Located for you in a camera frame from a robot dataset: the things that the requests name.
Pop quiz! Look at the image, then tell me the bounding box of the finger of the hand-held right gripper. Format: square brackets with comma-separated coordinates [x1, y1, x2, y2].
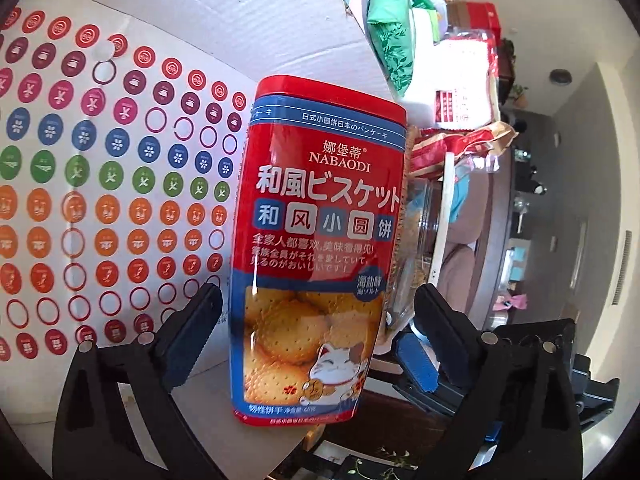
[391, 332, 471, 425]

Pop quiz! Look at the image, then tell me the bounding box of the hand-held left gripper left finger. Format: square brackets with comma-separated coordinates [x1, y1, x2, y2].
[52, 282, 224, 480]

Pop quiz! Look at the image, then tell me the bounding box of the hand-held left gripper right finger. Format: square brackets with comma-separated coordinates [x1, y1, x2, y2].
[412, 282, 587, 480]

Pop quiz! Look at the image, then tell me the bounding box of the red biscuit tin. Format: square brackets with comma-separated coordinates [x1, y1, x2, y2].
[227, 75, 408, 427]

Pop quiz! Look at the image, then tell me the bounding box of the white cardboard box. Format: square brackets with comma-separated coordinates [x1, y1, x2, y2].
[0, 0, 393, 461]

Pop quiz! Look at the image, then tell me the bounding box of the clear plastic container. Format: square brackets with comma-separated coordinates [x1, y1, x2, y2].
[392, 175, 451, 321]

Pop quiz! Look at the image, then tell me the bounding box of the red snack bag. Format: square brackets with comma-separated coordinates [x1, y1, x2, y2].
[407, 121, 518, 181]

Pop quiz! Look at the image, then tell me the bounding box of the white packet with red label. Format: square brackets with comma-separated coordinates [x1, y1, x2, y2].
[402, 30, 503, 131]

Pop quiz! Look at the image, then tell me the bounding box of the green leaf-print packet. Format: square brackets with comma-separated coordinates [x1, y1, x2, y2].
[367, 0, 417, 98]

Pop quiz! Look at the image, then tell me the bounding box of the red gift box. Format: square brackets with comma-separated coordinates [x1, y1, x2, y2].
[447, 1, 502, 32]

